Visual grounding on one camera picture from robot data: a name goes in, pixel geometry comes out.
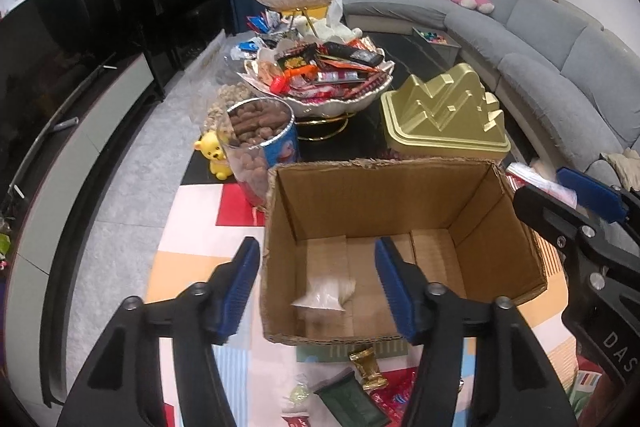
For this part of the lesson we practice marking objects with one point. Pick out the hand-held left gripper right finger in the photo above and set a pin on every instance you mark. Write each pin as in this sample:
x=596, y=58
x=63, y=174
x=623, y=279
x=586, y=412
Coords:
x=395, y=287

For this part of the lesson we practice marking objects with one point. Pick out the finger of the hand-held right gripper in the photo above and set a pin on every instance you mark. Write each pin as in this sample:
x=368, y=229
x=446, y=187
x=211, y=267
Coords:
x=555, y=219
x=592, y=192

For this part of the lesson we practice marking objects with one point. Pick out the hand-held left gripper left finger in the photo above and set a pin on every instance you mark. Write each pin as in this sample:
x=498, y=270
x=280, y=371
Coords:
x=237, y=292

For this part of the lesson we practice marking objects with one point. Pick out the brown cardboard box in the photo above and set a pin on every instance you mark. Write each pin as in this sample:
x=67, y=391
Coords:
x=360, y=197

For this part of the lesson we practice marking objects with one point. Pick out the dark green snack packet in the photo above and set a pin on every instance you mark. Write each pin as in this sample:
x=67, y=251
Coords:
x=350, y=399

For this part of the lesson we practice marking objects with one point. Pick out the person's right forearm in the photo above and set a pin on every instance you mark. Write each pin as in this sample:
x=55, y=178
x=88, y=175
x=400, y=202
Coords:
x=615, y=394

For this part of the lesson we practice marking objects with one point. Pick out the clear jar of chocolate snacks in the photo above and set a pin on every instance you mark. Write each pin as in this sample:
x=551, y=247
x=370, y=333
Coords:
x=260, y=147

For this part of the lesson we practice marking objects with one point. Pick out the beige cloth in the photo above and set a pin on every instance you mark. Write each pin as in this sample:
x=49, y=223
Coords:
x=622, y=167

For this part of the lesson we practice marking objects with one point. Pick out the red white plastic packet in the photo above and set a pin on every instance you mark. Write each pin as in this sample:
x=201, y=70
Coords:
x=540, y=179

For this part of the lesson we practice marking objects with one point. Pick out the colourful play mat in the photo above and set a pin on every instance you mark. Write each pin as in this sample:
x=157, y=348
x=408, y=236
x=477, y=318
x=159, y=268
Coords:
x=200, y=247

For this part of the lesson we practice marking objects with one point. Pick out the white powder packet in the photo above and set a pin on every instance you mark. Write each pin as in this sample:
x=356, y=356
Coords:
x=325, y=294

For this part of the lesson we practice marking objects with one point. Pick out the gold wrapped snack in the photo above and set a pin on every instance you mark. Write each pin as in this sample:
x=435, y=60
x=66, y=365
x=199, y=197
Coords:
x=367, y=367

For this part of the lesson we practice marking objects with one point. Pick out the red snack packet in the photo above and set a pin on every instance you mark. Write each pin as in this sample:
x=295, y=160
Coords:
x=397, y=402

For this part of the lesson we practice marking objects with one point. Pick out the light green candy packet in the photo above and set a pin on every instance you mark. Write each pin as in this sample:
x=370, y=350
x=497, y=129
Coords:
x=297, y=392

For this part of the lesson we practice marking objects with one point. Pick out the yellow bear toy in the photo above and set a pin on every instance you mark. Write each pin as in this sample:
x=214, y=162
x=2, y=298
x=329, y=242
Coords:
x=212, y=154

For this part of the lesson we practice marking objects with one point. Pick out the red white candy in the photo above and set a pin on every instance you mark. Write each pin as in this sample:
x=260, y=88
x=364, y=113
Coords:
x=296, y=420

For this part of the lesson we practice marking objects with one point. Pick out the grey sofa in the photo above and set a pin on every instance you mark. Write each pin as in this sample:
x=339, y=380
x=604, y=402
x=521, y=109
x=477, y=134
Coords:
x=540, y=57

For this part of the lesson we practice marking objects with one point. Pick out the gold mountain-shaped box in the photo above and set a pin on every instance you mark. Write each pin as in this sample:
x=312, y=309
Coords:
x=440, y=117

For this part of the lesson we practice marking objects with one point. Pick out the clear bag of pistachios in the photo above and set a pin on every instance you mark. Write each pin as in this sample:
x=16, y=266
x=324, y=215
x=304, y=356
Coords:
x=227, y=99

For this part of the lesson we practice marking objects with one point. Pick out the white two-tier bowl stand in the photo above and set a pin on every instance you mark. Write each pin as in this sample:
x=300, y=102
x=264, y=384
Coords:
x=320, y=104

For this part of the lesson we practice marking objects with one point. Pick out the grey television stand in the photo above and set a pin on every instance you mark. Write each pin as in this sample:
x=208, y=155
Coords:
x=75, y=167

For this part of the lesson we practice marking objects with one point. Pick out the grey box of colourful items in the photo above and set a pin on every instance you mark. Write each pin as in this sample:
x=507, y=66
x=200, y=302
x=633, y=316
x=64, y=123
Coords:
x=440, y=44

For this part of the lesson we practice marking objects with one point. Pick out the pile of mixed snack packets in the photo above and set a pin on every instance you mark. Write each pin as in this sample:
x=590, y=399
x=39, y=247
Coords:
x=325, y=67

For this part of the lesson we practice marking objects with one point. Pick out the grey remote control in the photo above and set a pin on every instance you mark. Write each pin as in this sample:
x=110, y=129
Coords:
x=66, y=124

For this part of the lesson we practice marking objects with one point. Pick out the white crumpled plastic bag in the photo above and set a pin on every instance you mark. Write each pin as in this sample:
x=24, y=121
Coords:
x=332, y=29

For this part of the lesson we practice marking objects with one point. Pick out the loose snack packets on table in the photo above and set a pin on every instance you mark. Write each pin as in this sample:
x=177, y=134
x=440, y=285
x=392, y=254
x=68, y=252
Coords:
x=260, y=24

